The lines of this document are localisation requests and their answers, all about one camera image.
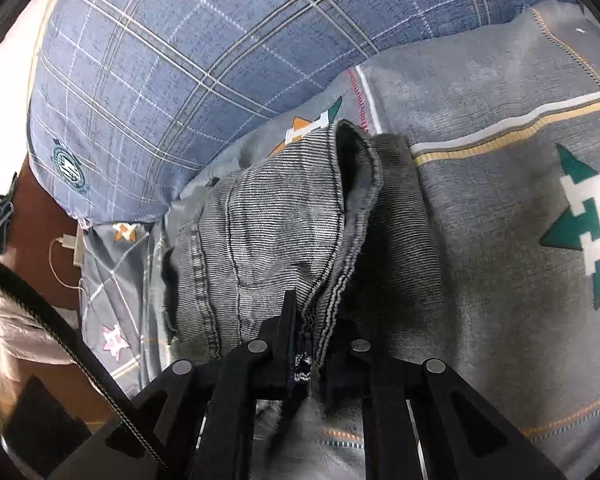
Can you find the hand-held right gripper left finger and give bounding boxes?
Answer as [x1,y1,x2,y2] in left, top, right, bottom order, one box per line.
[50,289,301,480]

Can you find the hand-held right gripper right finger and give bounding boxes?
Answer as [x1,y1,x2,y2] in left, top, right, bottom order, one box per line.
[325,337,568,480]

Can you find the grey denim pants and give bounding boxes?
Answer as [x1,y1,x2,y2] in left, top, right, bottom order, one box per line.
[160,119,438,411]

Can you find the grey star-printed bed sheet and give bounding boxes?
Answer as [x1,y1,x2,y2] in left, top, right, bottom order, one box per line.
[80,0,600,480]

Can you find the beige power strip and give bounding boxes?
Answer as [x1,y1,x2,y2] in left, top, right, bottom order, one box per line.
[71,230,89,269]

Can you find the black flat object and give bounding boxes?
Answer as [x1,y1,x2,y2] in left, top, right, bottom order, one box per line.
[5,374,92,457]

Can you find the light grey cloth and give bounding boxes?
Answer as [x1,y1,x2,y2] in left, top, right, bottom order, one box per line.
[0,292,81,367]

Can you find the brown headboard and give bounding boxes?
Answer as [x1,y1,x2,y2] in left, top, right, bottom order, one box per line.
[0,155,88,311]

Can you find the blue plaid pillow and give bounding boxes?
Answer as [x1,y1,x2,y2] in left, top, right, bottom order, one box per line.
[25,0,588,226]

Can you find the dark denim cloth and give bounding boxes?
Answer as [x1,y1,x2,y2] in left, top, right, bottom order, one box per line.
[0,172,20,257]

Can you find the black braided cable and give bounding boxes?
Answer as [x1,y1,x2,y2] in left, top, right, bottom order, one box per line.
[0,250,172,472]

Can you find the white charger cable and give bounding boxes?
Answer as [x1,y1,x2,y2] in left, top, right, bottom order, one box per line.
[49,237,88,292]

